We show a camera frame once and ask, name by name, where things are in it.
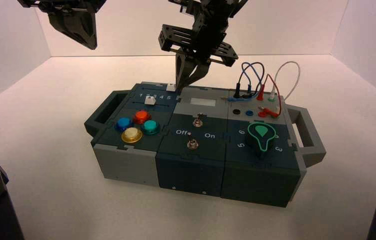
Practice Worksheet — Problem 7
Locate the white jumper cable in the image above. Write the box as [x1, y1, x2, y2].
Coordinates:
[268, 61, 301, 104]

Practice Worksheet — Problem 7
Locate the orange push button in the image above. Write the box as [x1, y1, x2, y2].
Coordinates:
[133, 110, 152, 125]

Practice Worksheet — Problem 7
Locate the black jumper cable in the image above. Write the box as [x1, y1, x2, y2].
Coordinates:
[233, 62, 266, 100]

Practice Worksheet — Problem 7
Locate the grey display screen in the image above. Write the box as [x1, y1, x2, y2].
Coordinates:
[189, 96, 217, 108]

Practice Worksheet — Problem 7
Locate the blue push button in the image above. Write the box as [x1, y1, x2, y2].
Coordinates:
[115, 116, 135, 133]

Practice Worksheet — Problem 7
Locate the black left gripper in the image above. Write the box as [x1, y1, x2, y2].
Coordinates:
[17, 0, 109, 51]

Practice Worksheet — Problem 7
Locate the yellow push button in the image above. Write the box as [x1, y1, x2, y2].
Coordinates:
[121, 127, 144, 144]

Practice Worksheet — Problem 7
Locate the dark teal grey control box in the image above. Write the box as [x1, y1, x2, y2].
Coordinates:
[84, 81, 327, 209]

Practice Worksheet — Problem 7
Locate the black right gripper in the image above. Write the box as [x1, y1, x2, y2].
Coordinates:
[158, 9, 239, 93]

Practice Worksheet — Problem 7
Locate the teal push button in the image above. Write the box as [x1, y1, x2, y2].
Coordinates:
[140, 119, 161, 136]

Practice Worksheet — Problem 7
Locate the blue jumper cable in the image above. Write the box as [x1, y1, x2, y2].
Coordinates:
[226, 62, 263, 102]

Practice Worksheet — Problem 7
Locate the red jumper cable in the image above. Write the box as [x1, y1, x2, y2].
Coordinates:
[256, 74, 283, 119]

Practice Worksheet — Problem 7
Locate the dark rotary knob green outline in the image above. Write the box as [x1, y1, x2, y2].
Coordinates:
[244, 121, 277, 161]

